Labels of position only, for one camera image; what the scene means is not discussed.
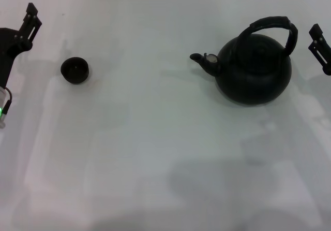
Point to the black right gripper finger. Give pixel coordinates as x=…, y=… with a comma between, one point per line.
x=322, y=52

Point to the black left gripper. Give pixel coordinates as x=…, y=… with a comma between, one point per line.
x=7, y=49

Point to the small black teacup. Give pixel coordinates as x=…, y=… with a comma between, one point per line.
x=75, y=71

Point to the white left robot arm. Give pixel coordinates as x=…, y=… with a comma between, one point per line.
x=2, y=104

